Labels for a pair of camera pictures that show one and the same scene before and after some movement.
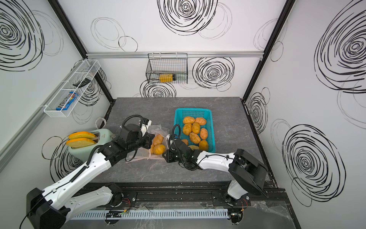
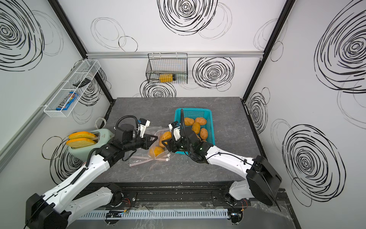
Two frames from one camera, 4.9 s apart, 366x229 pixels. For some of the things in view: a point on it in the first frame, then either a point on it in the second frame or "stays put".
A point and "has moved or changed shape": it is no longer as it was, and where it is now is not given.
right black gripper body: (173, 155) -> (182, 145)
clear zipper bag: (159, 146) has moved or changed shape
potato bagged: (159, 149) stays put
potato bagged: (157, 140) has moved or changed shape
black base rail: (188, 194) stays put
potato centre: (196, 128) stays put
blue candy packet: (65, 104) stays put
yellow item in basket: (166, 78) stays put
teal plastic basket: (179, 113) stays put
